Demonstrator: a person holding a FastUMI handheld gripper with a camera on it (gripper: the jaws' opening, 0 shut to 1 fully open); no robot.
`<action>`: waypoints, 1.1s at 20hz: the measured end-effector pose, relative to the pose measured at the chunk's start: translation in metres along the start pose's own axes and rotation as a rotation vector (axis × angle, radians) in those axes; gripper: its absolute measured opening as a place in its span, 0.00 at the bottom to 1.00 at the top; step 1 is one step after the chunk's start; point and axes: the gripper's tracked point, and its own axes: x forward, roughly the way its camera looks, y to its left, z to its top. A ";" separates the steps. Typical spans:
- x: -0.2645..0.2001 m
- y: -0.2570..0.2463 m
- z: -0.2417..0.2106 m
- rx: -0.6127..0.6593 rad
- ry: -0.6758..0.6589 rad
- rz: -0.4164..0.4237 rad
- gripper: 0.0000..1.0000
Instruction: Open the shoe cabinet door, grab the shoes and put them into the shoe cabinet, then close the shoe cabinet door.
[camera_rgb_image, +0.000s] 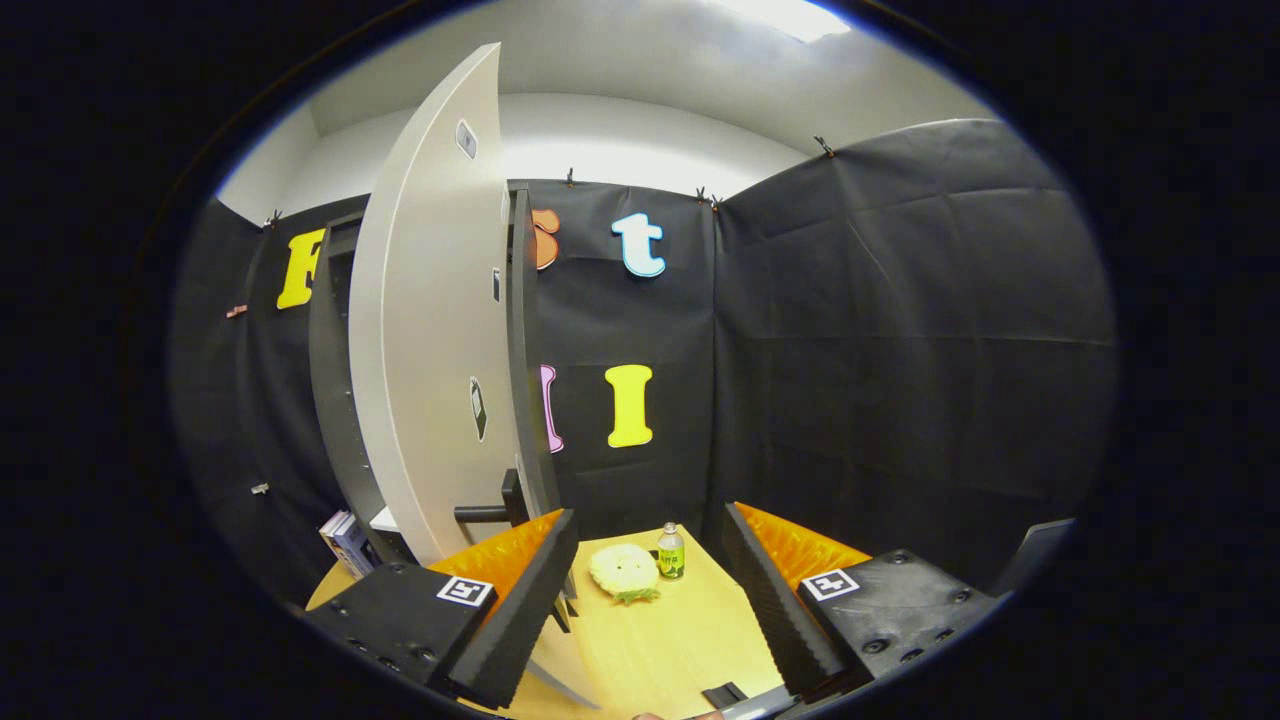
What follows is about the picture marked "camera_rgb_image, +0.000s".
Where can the black backdrop cloth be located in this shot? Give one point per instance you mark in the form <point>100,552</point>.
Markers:
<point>900,350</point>

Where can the blue book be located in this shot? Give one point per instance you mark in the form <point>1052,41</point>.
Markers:
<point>354,548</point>

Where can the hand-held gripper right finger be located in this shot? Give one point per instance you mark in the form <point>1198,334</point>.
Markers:
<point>778,620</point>

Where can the green bottle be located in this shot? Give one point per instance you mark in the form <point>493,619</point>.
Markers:
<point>671,560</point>

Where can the beige shoe cabinet door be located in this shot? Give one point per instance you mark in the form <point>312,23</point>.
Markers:
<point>430,350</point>

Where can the yellow plush toy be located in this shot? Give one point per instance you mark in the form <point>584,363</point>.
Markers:
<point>625,570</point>

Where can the grey flat panel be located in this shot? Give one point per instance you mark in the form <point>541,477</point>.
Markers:
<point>1035,555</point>

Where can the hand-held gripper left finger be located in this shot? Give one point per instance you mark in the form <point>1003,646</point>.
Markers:
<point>520,620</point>

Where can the grey shoe cabinet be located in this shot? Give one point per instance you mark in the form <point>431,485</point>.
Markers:
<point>330,370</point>

